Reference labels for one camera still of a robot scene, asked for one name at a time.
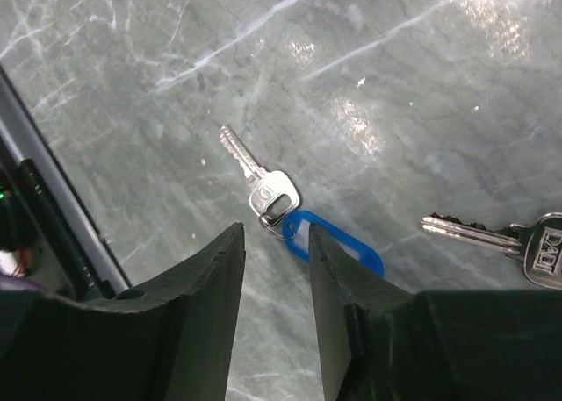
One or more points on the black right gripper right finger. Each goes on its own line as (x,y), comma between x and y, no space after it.
(379,342)

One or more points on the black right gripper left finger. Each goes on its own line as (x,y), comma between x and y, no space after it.
(169,338)

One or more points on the key with blue tag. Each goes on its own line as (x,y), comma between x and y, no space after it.
(276,201)

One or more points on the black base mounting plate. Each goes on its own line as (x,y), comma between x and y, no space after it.
(49,255)

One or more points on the key with yellow tag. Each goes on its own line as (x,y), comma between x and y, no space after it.
(537,247)

